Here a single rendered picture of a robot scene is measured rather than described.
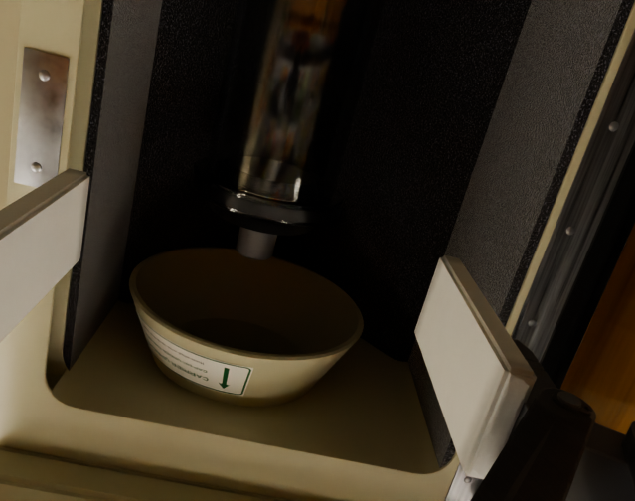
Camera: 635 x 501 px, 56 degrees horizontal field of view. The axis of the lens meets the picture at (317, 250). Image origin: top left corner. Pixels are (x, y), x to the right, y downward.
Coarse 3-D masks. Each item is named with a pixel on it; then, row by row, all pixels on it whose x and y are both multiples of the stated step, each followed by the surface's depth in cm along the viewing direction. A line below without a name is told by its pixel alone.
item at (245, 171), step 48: (240, 0) 37; (288, 0) 35; (336, 0) 35; (384, 0) 38; (240, 48) 37; (288, 48) 36; (336, 48) 36; (240, 96) 37; (288, 96) 36; (336, 96) 37; (240, 144) 38; (288, 144) 37; (336, 144) 39; (240, 192) 38; (288, 192) 39; (336, 192) 44
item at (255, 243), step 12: (228, 216) 40; (240, 216) 39; (240, 228) 44; (252, 228) 40; (264, 228) 40; (276, 228) 40; (288, 228) 40; (300, 228) 41; (312, 228) 42; (240, 240) 44; (252, 240) 43; (264, 240) 43; (240, 252) 44; (252, 252) 43; (264, 252) 44
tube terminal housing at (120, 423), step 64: (64, 0) 29; (64, 128) 31; (64, 320) 38; (128, 320) 48; (192, 320) 51; (512, 320) 35; (0, 384) 36; (64, 384) 38; (128, 384) 40; (320, 384) 46; (384, 384) 49; (0, 448) 38; (64, 448) 38; (128, 448) 38; (192, 448) 38; (256, 448) 38; (320, 448) 39; (384, 448) 41
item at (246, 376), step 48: (144, 288) 45; (192, 288) 51; (240, 288) 53; (288, 288) 53; (336, 288) 51; (192, 336) 38; (288, 336) 52; (336, 336) 47; (192, 384) 41; (240, 384) 39; (288, 384) 41
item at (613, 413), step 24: (624, 264) 29; (624, 288) 29; (600, 312) 30; (624, 312) 29; (600, 336) 30; (624, 336) 28; (576, 360) 31; (600, 360) 30; (624, 360) 28; (576, 384) 31; (600, 384) 29; (624, 384) 28; (600, 408) 29; (624, 408) 28; (624, 432) 27
